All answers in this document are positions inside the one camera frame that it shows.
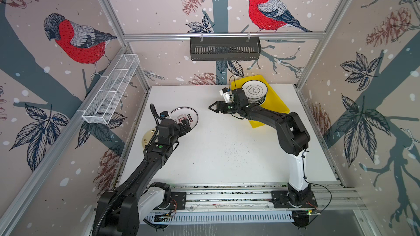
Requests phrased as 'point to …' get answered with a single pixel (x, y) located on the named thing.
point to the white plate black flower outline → (255, 91)
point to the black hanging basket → (225, 48)
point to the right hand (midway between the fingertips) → (212, 109)
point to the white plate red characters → (181, 113)
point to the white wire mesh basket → (100, 110)
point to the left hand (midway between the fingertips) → (182, 122)
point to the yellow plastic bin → (272, 101)
